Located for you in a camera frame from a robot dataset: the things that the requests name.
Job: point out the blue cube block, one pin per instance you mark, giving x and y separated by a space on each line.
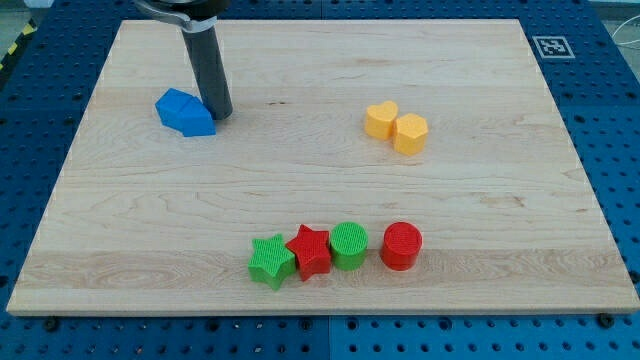
170 105

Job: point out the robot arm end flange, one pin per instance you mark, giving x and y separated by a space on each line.
192 16

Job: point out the light wooden board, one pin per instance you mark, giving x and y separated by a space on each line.
146 222

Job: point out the green cylinder block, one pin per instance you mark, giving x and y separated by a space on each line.
348 245

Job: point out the red star block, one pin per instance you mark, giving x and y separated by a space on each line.
312 252

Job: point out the yellow heart block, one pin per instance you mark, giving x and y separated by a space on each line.
380 118

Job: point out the green star block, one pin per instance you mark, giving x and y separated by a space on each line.
271 262

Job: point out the yellow hexagon block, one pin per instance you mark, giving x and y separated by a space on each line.
410 134

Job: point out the red cylinder block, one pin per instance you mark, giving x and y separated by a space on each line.
402 242

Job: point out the blue pentagon block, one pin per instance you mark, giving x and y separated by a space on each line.
195 119

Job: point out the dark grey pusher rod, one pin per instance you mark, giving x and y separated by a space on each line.
204 54

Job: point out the white fiducial marker tag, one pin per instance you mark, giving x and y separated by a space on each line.
553 47

